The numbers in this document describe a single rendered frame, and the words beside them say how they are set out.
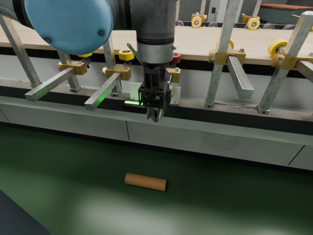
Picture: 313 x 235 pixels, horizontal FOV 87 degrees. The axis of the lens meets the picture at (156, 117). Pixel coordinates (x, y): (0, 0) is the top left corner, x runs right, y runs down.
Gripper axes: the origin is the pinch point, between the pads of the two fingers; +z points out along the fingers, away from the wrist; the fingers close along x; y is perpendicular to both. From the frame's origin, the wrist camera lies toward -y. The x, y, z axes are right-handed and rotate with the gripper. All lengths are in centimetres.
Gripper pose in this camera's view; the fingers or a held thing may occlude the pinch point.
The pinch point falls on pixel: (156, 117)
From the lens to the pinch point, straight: 55.8
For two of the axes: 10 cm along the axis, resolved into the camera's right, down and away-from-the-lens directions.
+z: -0.1, 8.0, 6.0
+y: -2.1, 5.9, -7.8
